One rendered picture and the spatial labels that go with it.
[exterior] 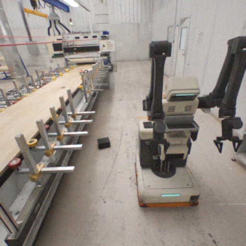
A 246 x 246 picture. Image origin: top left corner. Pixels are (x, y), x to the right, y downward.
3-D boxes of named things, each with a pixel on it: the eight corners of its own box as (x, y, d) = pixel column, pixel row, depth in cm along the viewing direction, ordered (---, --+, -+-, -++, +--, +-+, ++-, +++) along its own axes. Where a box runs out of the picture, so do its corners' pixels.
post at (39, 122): (57, 164, 143) (42, 117, 120) (55, 167, 140) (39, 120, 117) (53, 165, 143) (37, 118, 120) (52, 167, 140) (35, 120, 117)
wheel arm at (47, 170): (75, 170, 118) (74, 166, 116) (74, 173, 115) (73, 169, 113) (18, 172, 119) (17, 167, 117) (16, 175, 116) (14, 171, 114)
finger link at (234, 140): (243, 153, 94) (242, 137, 93) (231, 153, 94) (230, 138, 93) (235, 150, 101) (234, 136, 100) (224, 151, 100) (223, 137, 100)
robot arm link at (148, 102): (166, 35, 86) (147, 37, 86) (172, 41, 75) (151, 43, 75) (158, 104, 114) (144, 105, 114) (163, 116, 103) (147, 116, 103)
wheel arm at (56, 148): (82, 148, 139) (81, 144, 137) (81, 150, 136) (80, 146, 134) (34, 150, 140) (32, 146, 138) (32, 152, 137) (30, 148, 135)
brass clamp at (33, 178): (46, 168, 121) (44, 163, 119) (38, 182, 110) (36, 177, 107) (38, 168, 121) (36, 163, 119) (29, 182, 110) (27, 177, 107)
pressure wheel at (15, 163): (22, 176, 113) (16, 164, 108) (11, 177, 113) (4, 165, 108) (27, 168, 120) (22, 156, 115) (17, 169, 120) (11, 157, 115)
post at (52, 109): (66, 147, 165) (54, 105, 142) (65, 150, 162) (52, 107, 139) (62, 147, 165) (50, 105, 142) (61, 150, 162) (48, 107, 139)
